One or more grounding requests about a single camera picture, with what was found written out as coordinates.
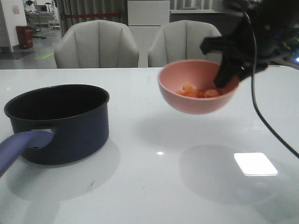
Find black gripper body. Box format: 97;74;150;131
200;0;299;65

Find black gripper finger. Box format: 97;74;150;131
238;61;268;82
214;56;240;88

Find pink bowl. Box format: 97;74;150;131
157;59;239;114

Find orange ham slices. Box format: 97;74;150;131
176;82;221;98

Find dark kitchen counter cabinet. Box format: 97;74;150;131
170;9;241;35

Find right grey upholstered chair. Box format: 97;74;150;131
148;20;222;67

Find grey upholstered chair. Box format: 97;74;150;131
54;20;139;69
148;20;222;67

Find white refrigerator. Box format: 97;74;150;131
128;0;170;68

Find red belt stanchion barrier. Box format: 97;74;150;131
62;12;124;22

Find left grey upholstered chair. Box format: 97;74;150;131
54;20;139;69

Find grey pleated curtain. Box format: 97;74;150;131
56;0;128;35

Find red trash bin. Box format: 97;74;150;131
16;25;33;49

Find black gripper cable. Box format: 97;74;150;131
242;11;299;159

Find dark blue saucepan purple handle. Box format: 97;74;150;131
0;84;110;174

